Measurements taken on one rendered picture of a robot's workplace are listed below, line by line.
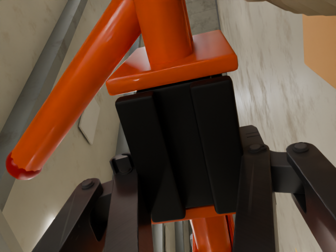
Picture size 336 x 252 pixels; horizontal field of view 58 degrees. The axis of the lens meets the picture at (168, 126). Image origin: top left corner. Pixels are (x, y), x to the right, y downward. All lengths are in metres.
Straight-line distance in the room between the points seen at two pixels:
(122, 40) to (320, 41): 0.23
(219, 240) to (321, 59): 0.22
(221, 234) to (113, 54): 0.12
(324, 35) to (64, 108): 0.25
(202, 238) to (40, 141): 0.11
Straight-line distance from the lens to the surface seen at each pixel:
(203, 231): 0.19
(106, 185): 0.16
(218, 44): 0.16
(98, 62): 0.17
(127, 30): 0.16
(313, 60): 0.37
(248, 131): 0.17
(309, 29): 0.37
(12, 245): 3.29
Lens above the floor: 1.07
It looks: 10 degrees up
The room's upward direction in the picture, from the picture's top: 101 degrees counter-clockwise
